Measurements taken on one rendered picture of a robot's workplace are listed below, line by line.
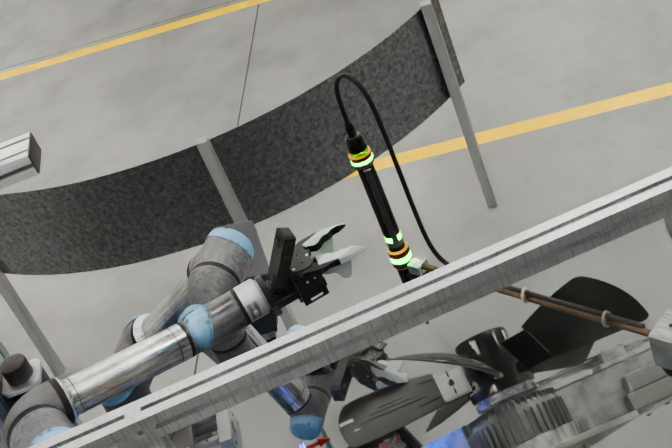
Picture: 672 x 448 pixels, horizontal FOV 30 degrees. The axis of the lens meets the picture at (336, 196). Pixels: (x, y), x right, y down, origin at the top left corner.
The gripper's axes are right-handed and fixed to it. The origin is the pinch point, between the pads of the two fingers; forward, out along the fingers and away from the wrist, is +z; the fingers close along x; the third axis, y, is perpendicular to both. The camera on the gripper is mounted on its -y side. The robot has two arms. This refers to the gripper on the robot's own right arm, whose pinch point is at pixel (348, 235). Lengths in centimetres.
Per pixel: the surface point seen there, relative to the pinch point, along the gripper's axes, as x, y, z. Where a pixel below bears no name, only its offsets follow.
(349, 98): -185, 83, 55
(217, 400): 67, -37, -37
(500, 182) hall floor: -206, 167, 107
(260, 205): -185, 105, 9
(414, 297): 71, -39, -9
